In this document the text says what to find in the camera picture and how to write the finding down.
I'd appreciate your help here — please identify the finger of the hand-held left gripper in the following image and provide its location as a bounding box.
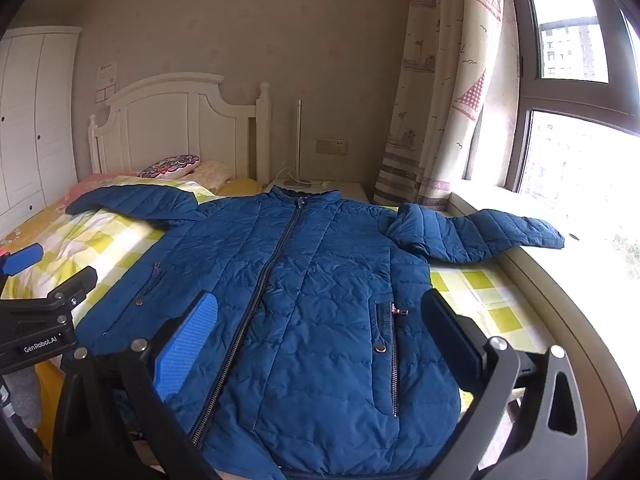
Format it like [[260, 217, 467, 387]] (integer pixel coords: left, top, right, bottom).
[[0, 242, 45, 287], [0, 266, 98, 329]]

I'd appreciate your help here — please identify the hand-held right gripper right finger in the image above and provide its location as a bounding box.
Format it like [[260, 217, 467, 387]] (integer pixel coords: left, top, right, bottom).
[[420, 289, 588, 480]]

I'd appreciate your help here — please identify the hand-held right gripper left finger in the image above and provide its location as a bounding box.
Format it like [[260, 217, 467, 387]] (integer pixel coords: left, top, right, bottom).
[[52, 290, 221, 480]]

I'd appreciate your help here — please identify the blue quilted puffer jacket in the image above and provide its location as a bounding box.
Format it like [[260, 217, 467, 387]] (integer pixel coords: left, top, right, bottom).
[[65, 185, 566, 480]]

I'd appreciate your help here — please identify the yellow checked bed sheet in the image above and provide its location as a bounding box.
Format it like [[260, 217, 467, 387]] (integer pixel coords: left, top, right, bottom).
[[0, 176, 558, 461]]

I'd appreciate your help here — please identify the pink blanket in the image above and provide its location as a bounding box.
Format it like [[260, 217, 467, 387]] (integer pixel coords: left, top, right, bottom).
[[65, 172, 142, 202]]

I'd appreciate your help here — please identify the beige window ledge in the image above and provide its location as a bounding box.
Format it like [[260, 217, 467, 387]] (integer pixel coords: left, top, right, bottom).
[[447, 187, 633, 441]]

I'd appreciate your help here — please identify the white wardrobe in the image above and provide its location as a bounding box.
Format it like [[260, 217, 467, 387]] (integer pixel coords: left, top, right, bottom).
[[0, 25, 83, 236]]

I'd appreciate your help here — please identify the colourful patterned pillow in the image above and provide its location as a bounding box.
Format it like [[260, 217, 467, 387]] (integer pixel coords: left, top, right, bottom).
[[137, 155, 203, 180]]

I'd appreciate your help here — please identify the yellow cloth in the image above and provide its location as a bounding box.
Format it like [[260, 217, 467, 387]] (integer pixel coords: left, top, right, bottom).
[[217, 177, 266, 197]]

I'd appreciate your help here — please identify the white nightstand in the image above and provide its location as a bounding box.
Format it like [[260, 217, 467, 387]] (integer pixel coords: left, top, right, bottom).
[[262, 180, 371, 206]]

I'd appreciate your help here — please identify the beige dotted pillow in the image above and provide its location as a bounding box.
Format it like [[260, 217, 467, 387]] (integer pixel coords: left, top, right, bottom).
[[190, 160, 233, 192]]

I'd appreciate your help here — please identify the white wooden bed headboard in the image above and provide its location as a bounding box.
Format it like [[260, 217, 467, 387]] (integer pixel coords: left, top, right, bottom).
[[87, 72, 273, 186]]

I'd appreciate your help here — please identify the dark framed window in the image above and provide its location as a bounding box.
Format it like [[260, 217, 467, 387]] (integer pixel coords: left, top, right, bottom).
[[462, 0, 640, 281]]

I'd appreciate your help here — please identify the printed beige curtain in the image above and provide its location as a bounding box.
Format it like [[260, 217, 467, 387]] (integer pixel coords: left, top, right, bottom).
[[372, 0, 506, 208]]

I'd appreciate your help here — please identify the white wall notice paper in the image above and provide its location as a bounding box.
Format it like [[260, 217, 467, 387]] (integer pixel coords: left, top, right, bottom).
[[95, 60, 119, 90]]

